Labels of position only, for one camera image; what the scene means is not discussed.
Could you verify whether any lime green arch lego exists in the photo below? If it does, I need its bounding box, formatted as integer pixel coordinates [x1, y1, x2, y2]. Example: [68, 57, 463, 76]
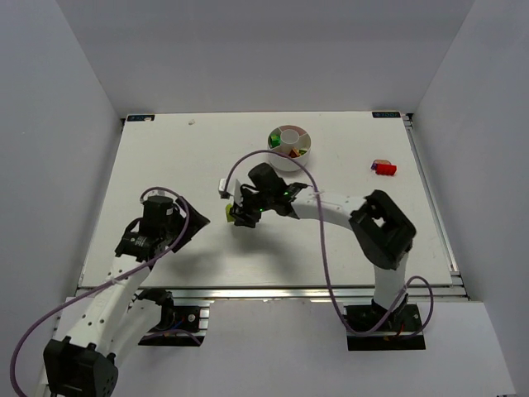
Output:
[225, 203, 235, 222]

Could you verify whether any orange lego plate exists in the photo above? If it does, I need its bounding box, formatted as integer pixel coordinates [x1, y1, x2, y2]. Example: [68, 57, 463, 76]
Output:
[288, 148, 302, 158]

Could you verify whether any green square lego brick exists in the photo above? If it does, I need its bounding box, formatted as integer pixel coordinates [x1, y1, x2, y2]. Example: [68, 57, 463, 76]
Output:
[269, 134, 281, 148]

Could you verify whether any red and lilac lego piece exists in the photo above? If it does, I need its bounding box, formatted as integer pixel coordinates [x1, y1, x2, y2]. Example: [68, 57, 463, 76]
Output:
[370, 159, 398, 176]

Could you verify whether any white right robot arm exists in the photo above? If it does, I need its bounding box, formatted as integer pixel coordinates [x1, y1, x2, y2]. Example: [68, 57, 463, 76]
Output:
[219, 163, 417, 313]

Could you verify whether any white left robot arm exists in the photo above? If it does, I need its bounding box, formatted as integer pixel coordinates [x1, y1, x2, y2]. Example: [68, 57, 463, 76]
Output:
[43, 195, 210, 396]

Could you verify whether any white round divided container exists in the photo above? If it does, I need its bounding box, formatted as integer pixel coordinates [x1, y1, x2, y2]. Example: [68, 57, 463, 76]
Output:
[267, 125, 312, 172]

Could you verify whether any left corner label sticker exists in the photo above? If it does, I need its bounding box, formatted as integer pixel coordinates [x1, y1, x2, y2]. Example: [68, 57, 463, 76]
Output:
[126, 114, 155, 122]

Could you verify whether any dark corner label sticker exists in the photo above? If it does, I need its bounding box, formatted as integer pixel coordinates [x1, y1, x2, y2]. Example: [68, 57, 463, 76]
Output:
[371, 111, 401, 118]

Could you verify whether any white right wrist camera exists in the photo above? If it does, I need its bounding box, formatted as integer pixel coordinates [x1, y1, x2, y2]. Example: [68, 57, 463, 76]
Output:
[218, 178, 242, 205]

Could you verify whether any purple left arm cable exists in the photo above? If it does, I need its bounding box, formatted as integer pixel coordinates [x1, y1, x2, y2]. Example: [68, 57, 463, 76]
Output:
[8, 186, 191, 397]

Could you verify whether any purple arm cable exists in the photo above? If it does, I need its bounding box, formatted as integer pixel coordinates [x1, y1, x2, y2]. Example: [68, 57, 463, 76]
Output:
[226, 149, 435, 336]
[8, 186, 191, 397]

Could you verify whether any aluminium table edge rail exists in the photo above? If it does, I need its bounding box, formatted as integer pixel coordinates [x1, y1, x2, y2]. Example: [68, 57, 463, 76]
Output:
[78, 285, 468, 301]

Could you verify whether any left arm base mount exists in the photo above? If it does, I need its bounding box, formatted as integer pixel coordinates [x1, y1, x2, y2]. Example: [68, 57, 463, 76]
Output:
[129, 289, 209, 347]

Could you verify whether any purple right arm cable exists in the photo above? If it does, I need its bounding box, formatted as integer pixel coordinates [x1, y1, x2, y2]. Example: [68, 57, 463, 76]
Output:
[226, 149, 435, 336]

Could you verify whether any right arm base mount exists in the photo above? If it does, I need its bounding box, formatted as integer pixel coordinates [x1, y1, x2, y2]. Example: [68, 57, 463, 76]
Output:
[344, 304, 426, 352]

